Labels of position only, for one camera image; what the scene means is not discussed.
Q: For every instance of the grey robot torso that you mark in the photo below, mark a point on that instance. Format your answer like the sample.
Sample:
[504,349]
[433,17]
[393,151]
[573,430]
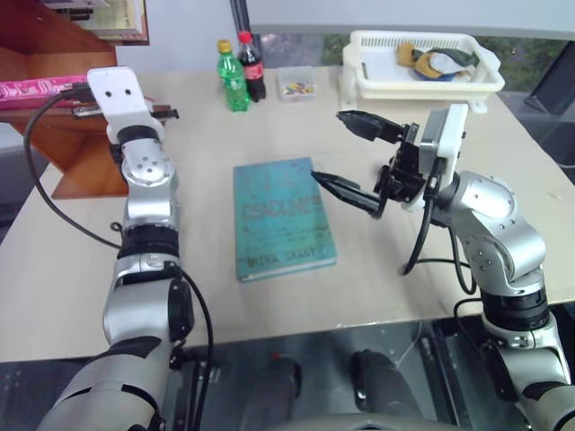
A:
[359,424]

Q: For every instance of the large dark rounded shape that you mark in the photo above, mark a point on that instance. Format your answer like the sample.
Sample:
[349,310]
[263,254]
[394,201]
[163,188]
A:
[382,386]

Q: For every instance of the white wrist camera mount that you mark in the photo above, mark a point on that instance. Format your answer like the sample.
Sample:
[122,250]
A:
[119,96]
[453,134]

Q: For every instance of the reddish wooden bookshelf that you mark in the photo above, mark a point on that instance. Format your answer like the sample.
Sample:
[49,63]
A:
[81,152]

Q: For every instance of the white plastic basket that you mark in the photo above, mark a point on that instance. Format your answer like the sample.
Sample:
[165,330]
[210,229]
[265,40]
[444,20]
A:
[382,76]

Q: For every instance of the teal hardcover book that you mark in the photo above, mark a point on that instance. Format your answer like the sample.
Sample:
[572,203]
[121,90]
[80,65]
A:
[278,224]

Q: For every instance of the yellow cloth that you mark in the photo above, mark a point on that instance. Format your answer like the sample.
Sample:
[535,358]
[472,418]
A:
[406,54]

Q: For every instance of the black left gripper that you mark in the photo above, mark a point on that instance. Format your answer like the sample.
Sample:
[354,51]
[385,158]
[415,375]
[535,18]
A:
[164,112]

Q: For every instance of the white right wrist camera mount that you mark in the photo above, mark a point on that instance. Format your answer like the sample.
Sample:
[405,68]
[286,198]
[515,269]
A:
[453,134]

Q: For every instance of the black pole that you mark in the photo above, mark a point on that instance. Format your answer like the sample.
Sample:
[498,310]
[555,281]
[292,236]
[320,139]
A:
[240,18]

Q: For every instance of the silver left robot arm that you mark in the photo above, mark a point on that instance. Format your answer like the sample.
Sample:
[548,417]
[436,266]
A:
[148,215]

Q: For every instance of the pink box on shelf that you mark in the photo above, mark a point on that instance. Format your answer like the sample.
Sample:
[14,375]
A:
[27,92]

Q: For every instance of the dark green cloth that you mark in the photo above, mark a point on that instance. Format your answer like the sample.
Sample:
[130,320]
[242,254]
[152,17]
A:
[460,56]

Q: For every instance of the clear box of colourful bits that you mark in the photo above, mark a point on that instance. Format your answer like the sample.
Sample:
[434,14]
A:
[296,87]

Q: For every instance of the wood framed picture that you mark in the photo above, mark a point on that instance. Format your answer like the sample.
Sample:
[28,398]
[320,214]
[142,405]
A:
[117,18]

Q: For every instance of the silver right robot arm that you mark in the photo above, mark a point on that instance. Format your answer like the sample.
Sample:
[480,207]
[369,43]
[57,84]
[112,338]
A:
[503,224]

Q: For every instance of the cola bottle with red label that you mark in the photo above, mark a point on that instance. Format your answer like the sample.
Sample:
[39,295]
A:
[254,72]

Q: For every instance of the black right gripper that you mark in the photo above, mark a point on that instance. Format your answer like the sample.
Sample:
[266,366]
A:
[402,175]

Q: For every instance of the green plastic soda bottle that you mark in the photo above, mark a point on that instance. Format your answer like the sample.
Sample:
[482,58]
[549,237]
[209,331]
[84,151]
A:
[233,85]

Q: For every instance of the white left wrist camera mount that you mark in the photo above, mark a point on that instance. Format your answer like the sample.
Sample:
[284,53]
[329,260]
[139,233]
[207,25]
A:
[119,96]

